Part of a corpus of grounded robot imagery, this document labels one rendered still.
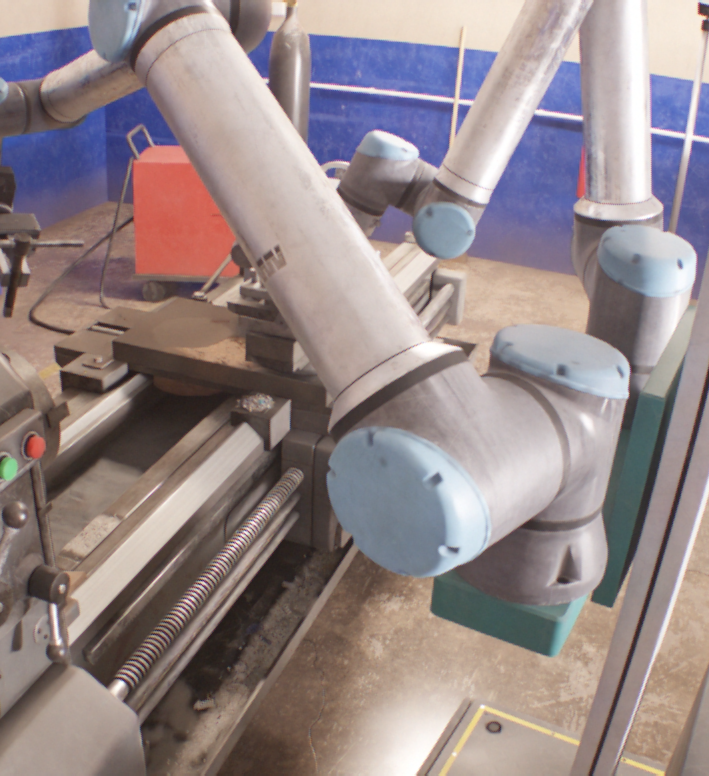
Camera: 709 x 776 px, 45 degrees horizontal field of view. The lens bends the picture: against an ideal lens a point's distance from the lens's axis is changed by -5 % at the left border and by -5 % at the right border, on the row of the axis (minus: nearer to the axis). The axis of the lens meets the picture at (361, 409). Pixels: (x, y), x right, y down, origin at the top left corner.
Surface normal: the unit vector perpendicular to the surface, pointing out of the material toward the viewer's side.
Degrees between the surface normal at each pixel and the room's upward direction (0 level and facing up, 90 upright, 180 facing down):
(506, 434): 39
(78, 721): 32
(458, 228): 94
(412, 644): 0
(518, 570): 70
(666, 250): 5
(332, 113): 90
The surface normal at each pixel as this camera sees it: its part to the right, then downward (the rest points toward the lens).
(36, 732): 0.54, -0.64
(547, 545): 0.06, 0.14
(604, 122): -0.55, 0.44
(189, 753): 0.06, -0.88
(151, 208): 0.00, 0.47
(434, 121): -0.34, 0.43
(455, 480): 0.50, -0.33
